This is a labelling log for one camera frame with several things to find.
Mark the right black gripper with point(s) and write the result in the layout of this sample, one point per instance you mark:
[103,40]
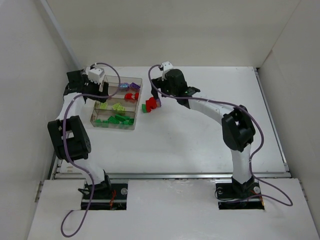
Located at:
[158,89]

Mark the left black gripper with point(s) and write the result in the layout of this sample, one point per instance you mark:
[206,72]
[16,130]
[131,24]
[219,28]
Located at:
[99,90]

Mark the large red lego block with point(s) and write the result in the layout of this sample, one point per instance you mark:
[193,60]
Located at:
[150,104]

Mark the lime lego pile block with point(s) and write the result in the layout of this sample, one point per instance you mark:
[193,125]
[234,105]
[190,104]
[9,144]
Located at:
[103,106]

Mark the purple square lego brick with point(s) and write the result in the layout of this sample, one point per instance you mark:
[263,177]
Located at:
[135,86]

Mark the red arch lego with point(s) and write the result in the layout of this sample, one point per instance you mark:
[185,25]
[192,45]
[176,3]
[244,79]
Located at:
[129,96]

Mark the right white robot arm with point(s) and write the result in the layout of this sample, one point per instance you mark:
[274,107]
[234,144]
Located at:
[237,127]

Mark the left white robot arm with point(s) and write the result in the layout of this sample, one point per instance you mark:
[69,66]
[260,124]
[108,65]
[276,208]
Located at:
[68,135]

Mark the lime lego in tray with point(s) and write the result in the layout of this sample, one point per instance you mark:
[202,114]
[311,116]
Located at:
[118,108]

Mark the green square lego in tray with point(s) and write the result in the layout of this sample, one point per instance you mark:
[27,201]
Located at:
[129,122]

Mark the clear compartment organizer tray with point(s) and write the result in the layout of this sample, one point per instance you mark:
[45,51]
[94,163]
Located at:
[131,106]

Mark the dark green flat lego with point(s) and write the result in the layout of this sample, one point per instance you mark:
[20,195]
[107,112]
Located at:
[119,119]

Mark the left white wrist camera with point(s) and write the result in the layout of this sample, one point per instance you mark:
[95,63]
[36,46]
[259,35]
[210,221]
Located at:
[96,75]

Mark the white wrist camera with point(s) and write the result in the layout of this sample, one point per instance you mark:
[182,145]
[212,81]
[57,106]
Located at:
[96,75]
[164,68]

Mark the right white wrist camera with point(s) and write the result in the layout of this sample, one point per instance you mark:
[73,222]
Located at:
[164,68]

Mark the aluminium rail front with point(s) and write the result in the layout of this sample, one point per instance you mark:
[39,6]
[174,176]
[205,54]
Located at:
[191,175]

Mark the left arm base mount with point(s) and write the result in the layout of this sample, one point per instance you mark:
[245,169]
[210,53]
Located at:
[114,199]

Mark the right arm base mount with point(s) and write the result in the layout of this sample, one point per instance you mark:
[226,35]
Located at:
[229,199]

